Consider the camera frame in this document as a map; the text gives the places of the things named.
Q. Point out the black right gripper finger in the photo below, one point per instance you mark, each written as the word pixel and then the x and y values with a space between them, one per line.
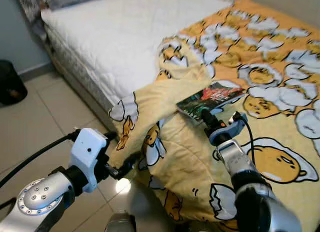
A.
pixel 206 116

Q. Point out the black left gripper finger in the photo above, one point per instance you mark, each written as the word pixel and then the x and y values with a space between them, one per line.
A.
pixel 110 136
pixel 129 164

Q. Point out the dark illustrated book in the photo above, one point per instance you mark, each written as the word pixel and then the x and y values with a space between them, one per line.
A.
pixel 215 96

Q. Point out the yellow cartoon egg blanket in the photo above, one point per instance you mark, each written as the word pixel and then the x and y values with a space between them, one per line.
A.
pixel 270 107

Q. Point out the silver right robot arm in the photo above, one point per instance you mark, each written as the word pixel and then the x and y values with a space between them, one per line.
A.
pixel 255 202

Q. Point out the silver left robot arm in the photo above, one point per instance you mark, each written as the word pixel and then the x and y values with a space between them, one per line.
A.
pixel 37 204

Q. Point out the grey robot left leg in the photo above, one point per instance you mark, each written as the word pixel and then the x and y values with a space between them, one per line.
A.
pixel 120 223

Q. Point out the white quilted mattress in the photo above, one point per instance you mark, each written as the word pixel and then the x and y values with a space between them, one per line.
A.
pixel 125 37

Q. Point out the black bin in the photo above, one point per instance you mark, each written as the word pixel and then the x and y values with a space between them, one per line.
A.
pixel 10 83

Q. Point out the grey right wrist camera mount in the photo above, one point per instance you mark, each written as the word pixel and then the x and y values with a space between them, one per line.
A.
pixel 227 134

